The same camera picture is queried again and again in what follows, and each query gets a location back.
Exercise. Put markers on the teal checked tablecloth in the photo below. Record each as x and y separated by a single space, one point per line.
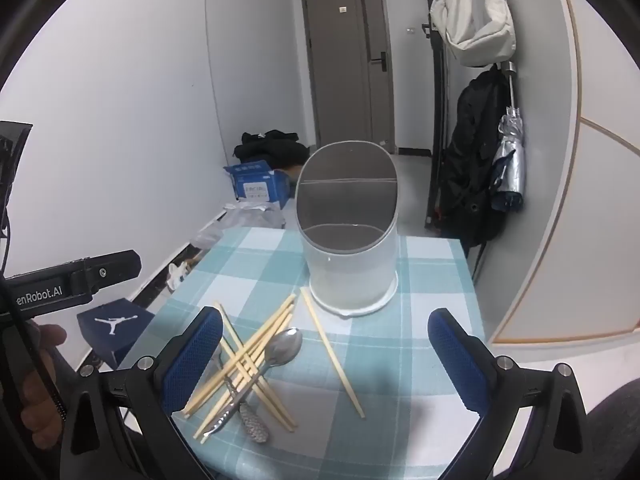
380 340

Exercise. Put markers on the black jacket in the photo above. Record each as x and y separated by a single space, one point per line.
475 160

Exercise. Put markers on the person's left hand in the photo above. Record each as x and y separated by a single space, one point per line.
35 390

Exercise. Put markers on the group of bamboo chopsticks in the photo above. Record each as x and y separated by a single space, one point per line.
260 337

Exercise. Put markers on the navy shoe box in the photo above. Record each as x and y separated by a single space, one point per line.
112 327

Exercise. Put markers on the single bamboo chopstick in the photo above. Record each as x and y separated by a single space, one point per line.
331 352

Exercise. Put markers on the grey plastic bags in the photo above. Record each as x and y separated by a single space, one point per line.
250 217

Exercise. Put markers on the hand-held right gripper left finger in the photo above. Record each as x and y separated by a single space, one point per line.
192 360

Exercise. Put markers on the grey brown door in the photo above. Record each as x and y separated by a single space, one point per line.
340 85

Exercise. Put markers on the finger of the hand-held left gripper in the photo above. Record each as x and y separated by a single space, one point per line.
107 271

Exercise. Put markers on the black clothes pile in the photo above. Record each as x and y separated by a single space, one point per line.
272 150

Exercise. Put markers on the blue cardboard box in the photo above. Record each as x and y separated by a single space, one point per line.
255 185

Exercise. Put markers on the brown shoe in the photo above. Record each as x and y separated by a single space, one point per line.
194 260

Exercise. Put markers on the silver folded umbrella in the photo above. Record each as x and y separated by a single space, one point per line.
507 160

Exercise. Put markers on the white socks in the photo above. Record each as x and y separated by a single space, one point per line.
175 275

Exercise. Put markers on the white cabinet with wooden trim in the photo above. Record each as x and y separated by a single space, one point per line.
575 235

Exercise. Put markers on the metal spoon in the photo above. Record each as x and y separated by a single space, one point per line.
285 345

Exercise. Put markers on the dark grey cloth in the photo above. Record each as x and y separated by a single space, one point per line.
620 435

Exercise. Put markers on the white shoulder bag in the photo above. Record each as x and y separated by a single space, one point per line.
475 25

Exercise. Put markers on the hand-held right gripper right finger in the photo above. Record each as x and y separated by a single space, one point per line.
457 365

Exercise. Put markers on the white grey utensil holder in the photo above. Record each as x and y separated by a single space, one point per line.
350 270

